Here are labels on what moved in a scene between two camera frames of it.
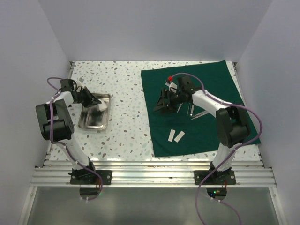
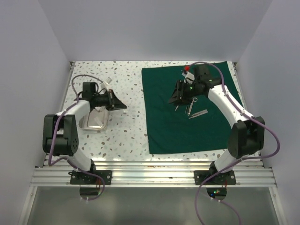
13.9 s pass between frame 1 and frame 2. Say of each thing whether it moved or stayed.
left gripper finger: moved
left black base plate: stayed
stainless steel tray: stayed
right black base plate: stayed
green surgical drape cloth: stayed
